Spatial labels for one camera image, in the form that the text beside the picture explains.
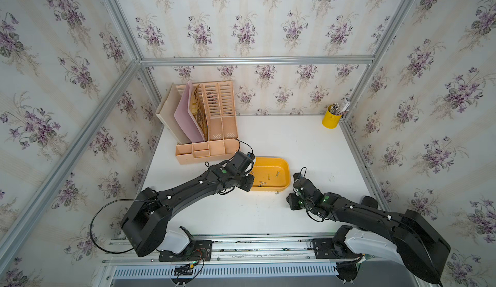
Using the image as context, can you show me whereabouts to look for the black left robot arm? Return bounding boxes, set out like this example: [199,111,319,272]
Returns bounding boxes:
[120,152,256,257]

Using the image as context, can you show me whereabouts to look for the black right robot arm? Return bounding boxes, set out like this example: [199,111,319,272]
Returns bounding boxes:
[286,173,451,284]

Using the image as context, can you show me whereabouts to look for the yellow plastic storage box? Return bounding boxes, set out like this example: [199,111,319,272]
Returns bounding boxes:
[250,156,291,192]

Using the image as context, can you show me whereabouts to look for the pink desk file organizer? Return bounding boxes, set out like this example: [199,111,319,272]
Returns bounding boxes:
[176,81,238,165]

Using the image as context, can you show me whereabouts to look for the pink folder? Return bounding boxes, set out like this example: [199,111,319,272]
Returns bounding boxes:
[174,81,205,143]

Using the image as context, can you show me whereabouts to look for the yellow pen holder cup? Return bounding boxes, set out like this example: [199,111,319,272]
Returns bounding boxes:
[322,104,342,129]

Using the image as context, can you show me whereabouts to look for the pens in cup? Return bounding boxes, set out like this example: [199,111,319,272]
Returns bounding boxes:
[328,98,351,116]

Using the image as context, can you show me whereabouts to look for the beige folder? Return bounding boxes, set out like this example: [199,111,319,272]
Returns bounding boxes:
[155,84,191,145]

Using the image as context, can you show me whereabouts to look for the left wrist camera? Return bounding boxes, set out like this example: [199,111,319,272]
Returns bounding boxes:
[246,153,256,164]

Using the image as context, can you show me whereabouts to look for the aluminium mounting rail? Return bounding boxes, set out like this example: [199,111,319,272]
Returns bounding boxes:
[99,234,427,268]

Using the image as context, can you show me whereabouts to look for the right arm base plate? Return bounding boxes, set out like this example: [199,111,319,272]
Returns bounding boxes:
[310,238,364,261]

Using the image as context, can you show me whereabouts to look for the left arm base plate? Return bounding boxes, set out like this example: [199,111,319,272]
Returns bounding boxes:
[158,240,213,262]

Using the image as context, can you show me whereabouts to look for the white slotted cable duct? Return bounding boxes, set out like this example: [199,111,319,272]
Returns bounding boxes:
[113,262,338,280]

